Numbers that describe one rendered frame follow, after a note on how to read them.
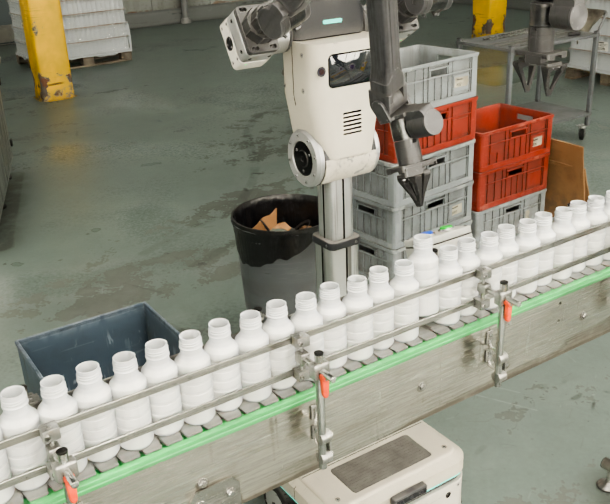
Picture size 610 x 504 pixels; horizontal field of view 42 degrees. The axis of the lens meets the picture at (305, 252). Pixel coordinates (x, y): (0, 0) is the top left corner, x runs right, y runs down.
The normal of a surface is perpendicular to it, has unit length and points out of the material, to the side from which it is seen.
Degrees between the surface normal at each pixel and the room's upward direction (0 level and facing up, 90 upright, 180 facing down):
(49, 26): 90
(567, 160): 104
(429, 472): 31
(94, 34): 90
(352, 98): 90
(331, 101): 90
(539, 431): 0
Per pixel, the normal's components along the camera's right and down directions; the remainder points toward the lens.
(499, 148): 0.59, 0.29
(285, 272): 0.00, 0.46
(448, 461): 0.25, -0.62
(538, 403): -0.04, -0.92
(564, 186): -0.80, 0.42
